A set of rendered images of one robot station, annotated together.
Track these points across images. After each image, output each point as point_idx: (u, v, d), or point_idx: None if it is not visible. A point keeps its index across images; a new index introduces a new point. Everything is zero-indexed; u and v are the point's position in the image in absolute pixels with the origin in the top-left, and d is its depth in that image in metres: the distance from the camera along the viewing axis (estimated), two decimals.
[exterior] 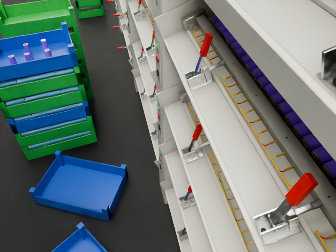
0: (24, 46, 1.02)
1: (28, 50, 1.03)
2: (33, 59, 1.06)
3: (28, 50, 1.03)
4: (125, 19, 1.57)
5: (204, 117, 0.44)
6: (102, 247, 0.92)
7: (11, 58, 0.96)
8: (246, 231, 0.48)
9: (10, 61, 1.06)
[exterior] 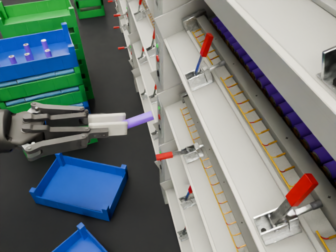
0: (24, 46, 1.02)
1: (28, 50, 1.03)
2: (33, 59, 1.06)
3: (28, 50, 1.03)
4: (125, 19, 1.57)
5: (204, 117, 0.44)
6: (102, 247, 0.92)
7: (11, 58, 0.96)
8: (237, 234, 0.48)
9: (10, 61, 1.06)
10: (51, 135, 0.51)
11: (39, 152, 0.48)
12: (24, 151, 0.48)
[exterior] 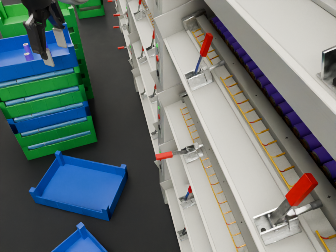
0: (24, 46, 1.02)
1: (28, 50, 1.03)
2: (33, 59, 1.06)
3: (28, 50, 1.03)
4: (125, 19, 1.57)
5: (204, 117, 0.44)
6: (102, 247, 0.92)
7: None
8: (237, 234, 0.48)
9: (10, 61, 1.06)
10: (39, 29, 0.78)
11: (29, 29, 0.74)
12: (29, 19, 0.74)
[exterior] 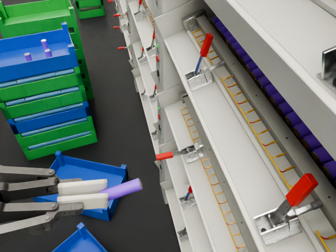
0: None
1: (111, 187, 0.45)
2: (137, 179, 0.45)
3: (111, 187, 0.44)
4: (125, 19, 1.57)
5: (204, 117, 0.44)
6: (102, 247, 0.92)
7: None
8: (237, 234, 0.48)
9: (10, 61, 1.06)
10: (11, 190, 0.42)
11: (1, 170, 0.44)
12: None
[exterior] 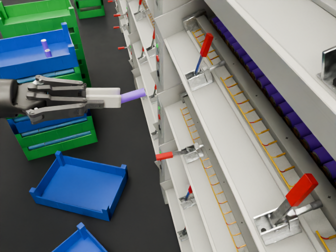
0: None
1: None
2: None
3: None
4: (125, 19, 1.57)
5: (204, 117, 0.44)
6: (102, 247, 0.92)
7: None
8: (237, 234, 0.48)
9: (10, 61, 1.06)
10: (53, 93, 0.60)
11: (45, 81, 0.62)
12: (33, 82, 0.61)
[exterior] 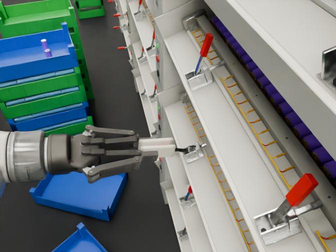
0: None
1: None
2: None
3: None
4: (125, 19, 1.57)
5: (204, 117, 0.44)
6: (102, 247, 0.92)
7: None
8: (248, 231, 0.48)
9: (10, 61, 1.06)
10: (107, 158, 0.54)
11: (98, 175, 0.51)
12: (85, 174, 0.51)
